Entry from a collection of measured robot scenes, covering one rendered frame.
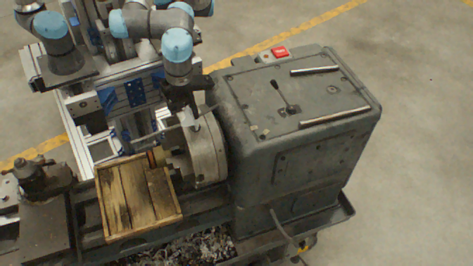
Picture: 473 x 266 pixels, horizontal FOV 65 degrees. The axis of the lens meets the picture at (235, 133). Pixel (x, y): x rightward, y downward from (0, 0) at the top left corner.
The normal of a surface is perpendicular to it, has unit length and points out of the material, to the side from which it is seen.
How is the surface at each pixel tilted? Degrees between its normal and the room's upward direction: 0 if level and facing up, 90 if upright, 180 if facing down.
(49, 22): 8
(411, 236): 0
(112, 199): 0
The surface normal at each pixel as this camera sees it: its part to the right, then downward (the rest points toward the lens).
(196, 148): 0.25, -0.04
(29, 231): 0.03, -0.63
